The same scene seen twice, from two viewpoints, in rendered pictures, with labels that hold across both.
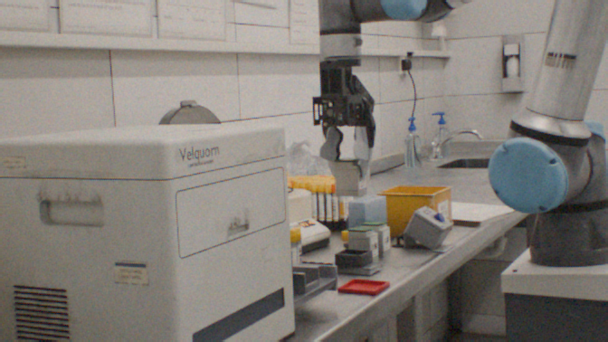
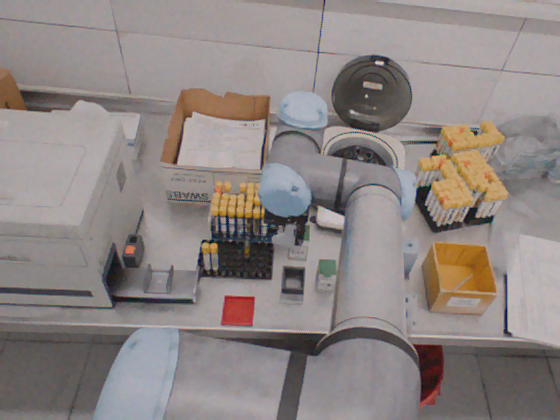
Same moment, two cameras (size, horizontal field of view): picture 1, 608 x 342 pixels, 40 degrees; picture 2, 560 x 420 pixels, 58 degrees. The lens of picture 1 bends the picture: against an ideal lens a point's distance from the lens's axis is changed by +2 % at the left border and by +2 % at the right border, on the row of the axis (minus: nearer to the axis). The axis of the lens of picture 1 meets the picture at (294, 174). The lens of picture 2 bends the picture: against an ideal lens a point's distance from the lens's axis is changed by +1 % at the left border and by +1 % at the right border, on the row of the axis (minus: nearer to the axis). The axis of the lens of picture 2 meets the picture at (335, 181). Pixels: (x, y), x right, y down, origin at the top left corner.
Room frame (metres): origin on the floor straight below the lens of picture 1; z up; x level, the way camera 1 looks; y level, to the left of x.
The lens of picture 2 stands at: (1.17, -0.60, 1.90)
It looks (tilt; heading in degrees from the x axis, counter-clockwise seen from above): 47 degrees down; 52
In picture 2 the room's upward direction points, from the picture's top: 11 degrees clockwise
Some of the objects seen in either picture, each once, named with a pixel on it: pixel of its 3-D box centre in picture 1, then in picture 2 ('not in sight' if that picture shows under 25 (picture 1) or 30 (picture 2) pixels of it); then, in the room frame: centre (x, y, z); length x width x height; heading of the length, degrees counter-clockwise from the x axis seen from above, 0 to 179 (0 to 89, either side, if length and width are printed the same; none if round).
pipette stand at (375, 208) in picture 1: (368, 222); (392, 255); (1.73, -0.15, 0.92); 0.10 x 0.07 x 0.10; 147
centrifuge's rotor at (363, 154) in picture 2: not in sight; (358, 166); (1.78, 0.10, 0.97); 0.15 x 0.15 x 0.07
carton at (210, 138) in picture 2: not in sight; (220, 147); (1.48, 0.31, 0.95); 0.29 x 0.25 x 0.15; 62
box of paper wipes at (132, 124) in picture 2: not in sight; (92, 125); (1.20, 0.52, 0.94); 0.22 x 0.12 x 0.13; 156
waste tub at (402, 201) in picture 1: (415, 211); (457, 278); (1.84, -0.27, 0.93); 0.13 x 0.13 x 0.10; 61
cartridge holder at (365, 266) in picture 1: (354, 261); (293, 282); (1.49, -0.10, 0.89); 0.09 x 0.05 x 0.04; 60
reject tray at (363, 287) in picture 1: (364, 287); (238, 310); (1.36, -0.11, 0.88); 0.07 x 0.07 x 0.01; 62
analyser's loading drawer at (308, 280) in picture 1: (289, 288); (148, 280); (1.20, 0.02, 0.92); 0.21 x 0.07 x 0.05; 152
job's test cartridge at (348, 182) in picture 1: (350, 177); (298, 242); (1.49, -0.10, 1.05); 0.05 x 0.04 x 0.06; 60
